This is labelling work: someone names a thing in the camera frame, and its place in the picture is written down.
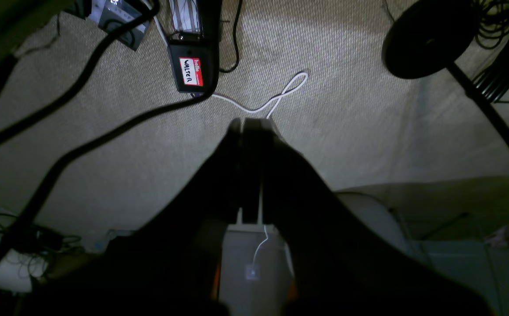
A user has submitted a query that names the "thick black cable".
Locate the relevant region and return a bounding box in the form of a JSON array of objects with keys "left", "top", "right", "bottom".
[{"left": 0, "top": 0, "right": 220, "bottom": 286}]

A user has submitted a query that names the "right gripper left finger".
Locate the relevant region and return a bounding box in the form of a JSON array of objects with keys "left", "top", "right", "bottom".
[{"left": 22, "top": 118, "right": 255, "bottom": 316}]

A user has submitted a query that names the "black box with name tag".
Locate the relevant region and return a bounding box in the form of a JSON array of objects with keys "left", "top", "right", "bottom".
[{"left": 168, "top": 40, "right": 218, "bottom": 94}]

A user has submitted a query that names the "white cable on carpet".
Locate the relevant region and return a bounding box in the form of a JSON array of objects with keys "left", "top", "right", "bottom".
[{"left": 211, "top": 72, "right": 309, "bottom": 120}]

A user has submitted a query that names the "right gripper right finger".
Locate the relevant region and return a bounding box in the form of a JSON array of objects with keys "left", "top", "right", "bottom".
[{"left": 242, "top": 118, "right": 492, "bottom": 316}]

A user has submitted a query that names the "black round stand base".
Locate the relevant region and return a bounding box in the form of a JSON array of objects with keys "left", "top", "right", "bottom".
[{"left": 382, "top": 0, "right": 478, "bottom": 79}]

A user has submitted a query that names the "grey device with cables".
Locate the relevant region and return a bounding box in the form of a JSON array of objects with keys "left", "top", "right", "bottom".
[{"left": 89, "top": 0, "right": 152, "bottom": 51}]

